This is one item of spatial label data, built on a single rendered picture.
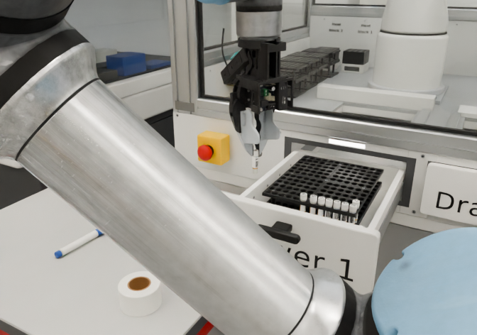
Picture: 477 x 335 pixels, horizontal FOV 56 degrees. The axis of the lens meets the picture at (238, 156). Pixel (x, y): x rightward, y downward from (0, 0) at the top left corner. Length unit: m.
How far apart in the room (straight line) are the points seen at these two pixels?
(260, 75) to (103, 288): 0.46
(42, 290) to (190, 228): 0.59
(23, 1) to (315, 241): 0.55
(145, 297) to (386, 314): 0.49
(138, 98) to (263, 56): 0.93
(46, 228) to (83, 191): 0.76
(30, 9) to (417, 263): 0.31
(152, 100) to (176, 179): 1.34
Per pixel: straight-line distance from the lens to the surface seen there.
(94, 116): 0.32
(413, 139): 0.98
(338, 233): 0.70
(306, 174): 0.93
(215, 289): 0.34
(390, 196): 0.88
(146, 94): 1.63
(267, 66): 0.72
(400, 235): 1.08
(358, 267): 0.72
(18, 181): 1.49
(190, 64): 1.14
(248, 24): 0.73
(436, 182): 0.98
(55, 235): 1.05
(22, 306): 0.87
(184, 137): 1.20
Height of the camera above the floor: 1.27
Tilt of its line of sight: 22 degrees down
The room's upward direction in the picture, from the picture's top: straight up
